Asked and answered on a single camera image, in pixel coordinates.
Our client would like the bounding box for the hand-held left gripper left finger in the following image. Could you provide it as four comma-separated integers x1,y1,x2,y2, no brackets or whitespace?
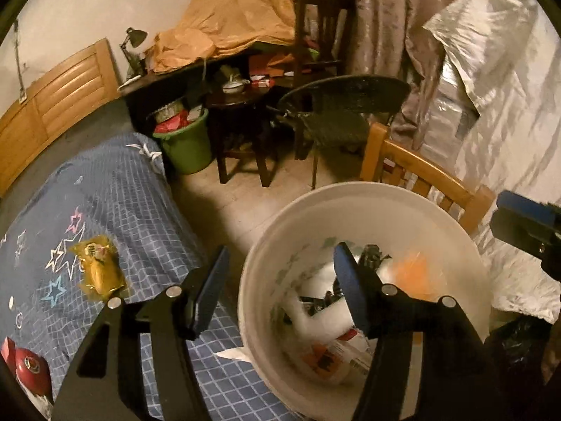
52,246,231,421

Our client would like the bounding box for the dark desk lamp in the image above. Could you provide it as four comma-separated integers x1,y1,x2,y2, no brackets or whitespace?
119,27,149,82

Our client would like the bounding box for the green plastic bucket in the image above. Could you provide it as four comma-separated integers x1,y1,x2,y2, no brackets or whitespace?
153,107,215,174

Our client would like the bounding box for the dark wooden chair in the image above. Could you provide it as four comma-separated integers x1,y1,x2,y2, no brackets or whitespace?
291,0,359,88

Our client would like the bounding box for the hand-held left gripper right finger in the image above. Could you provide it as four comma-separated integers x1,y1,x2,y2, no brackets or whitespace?
333,241,513,421

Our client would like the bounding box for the gold foil wrapper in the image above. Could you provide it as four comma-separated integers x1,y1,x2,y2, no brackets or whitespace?
70,236,130,301

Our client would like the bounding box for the dark wooden desk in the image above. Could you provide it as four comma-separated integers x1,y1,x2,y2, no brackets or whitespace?
118,48,307,141

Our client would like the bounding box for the dark plaid cloth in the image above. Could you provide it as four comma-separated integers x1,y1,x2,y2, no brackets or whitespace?
357,245,392,273

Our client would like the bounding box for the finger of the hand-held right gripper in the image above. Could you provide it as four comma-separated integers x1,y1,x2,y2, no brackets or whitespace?
489,190,561,279

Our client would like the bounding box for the blue checked bedsheet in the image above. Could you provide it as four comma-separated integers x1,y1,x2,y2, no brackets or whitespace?
0,134,281,421

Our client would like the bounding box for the orange plastic wrapper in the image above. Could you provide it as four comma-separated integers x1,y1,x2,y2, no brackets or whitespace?
386,250,439,299

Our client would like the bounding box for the orange cloth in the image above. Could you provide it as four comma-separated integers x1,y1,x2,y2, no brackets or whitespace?
147,0,296,73

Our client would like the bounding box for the white plastic sheet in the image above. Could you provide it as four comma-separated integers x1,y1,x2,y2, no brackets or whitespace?
390,0,561,323

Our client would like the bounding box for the light wooden chair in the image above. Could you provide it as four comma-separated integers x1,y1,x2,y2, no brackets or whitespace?
359,123,496,233

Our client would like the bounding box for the white bottle with orange label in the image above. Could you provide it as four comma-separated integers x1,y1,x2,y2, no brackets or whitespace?
302,338,375,384

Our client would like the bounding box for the white paper scrap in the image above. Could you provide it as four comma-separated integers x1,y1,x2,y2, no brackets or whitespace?
215,346,250,362

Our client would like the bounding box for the white wet wipes packet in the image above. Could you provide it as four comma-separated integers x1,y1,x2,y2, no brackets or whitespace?
283,263,366,352

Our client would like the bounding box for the light wooden headboard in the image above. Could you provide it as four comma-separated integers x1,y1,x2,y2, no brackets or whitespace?
0,38,121,196

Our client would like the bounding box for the red round container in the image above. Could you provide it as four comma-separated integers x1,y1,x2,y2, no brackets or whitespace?
0,337,51,397

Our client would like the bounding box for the black plastic bag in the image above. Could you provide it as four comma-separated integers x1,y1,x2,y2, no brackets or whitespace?
484,313,561,421

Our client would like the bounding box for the white plastic bucket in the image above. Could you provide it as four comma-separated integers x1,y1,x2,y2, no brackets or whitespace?
237,181,492,421

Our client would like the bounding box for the beige patterned curtain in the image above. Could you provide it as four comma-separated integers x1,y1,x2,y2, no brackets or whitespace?
252,0,527,141

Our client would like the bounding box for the round dark wooden table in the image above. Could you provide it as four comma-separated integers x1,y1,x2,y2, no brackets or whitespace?
204,83,281,188

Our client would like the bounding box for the dark wicker chair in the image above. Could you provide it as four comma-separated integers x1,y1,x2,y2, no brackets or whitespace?
276,74,412,189

